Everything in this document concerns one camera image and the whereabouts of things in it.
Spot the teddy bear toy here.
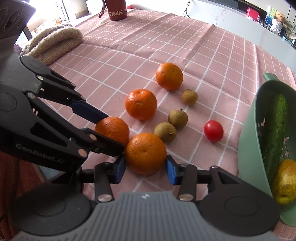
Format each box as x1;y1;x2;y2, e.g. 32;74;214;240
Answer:
271;11;289;36

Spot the red TIME bottle sleeve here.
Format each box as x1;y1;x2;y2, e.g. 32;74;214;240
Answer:
98;0;127;21

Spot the beige fuzzy cloth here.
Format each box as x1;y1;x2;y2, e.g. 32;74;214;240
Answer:
21;24;83;66

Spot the red box on cabinet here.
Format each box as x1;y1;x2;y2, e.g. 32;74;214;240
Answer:
246;7;260;22

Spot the red cherry tomato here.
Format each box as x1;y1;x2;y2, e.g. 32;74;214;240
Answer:
204;120;224;143

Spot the pink checkered tablecloth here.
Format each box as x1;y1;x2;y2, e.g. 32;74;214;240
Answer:
39;9;296;241

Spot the green plastic colander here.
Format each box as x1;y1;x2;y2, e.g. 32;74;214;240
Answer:
237;72;296;227

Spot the white marble TV cabinet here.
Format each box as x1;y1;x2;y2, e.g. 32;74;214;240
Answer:
126;1;295;73

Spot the green cucumber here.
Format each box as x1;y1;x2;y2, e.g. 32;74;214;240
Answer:
260;94;287;184

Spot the brown longan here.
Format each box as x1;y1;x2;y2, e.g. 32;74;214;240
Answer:
181;89;198;105
168;109;188;129
154;122;177;143

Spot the yellow-green pear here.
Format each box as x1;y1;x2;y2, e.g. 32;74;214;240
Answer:
271;159;295;206

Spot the orange mandarin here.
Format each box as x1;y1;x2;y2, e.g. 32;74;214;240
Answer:
125;89;158;121
156;63;183;90
95;117;130;146
125;133;167;175

